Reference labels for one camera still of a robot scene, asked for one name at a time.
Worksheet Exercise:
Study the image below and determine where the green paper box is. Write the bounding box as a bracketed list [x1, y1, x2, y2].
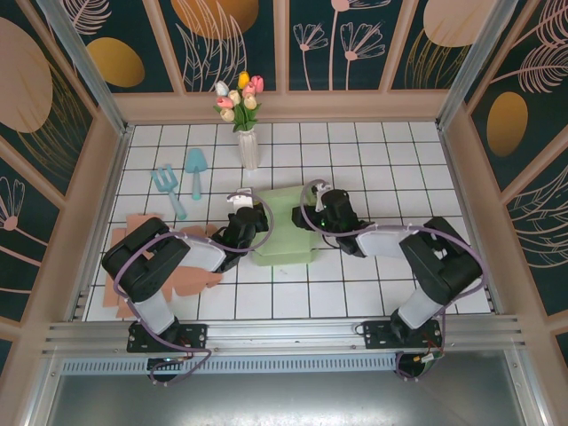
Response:
[250, 185, 320, 267]

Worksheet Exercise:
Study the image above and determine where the grey slotted cable duct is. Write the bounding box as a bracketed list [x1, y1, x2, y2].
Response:
[59, 357, 400, 376]

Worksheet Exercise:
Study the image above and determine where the artificial tulip bouquet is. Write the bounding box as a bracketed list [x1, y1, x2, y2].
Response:
[213, 70, 265, 133]

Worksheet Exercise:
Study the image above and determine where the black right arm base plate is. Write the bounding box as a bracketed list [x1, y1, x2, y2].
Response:
[362, 319, 445, 350]

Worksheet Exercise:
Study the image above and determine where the aluminium frame post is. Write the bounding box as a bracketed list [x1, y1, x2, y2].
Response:
[434, 0, 520, 130]
[37, 0, 134, 137]

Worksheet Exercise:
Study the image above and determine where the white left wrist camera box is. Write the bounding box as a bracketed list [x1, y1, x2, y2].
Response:
[226, 188, 257, 210]

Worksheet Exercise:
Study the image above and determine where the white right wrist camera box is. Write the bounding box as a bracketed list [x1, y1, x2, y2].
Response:
[310, 181, 333, 213]

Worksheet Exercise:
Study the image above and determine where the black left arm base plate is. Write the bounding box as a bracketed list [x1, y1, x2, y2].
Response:
[127, 323, 209, 354]

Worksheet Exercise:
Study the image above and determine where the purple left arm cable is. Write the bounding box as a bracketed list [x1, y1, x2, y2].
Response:
[114, 189, 272, 383]

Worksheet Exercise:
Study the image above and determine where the aluminium mounting rail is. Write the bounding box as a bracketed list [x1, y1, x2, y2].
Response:
[42, 314, 529, 356]

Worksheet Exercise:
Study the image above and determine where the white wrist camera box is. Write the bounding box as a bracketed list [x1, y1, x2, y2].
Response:
[310, 181, 333, 213]
[226, 188, 257, 210]

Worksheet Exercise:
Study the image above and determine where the teal garden trowel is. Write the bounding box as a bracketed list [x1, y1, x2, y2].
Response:
[185, 148, 209, 201]

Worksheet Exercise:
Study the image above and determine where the white ribbed vase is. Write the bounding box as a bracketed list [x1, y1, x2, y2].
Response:
[238, 128, 260, 170]

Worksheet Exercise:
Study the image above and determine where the orange paper box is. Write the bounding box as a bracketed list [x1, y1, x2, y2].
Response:
[101, 213, 225, 320]

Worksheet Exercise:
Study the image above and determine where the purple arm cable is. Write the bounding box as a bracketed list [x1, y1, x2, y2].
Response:
[114, 189, 272, 383]
[300, 179, 485, 381]

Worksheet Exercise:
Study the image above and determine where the teal garden fork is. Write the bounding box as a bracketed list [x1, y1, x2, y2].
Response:
[150, 163, 188, 222]

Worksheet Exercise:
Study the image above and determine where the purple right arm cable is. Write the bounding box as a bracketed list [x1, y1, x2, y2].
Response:
[300, 179, 485, 381]

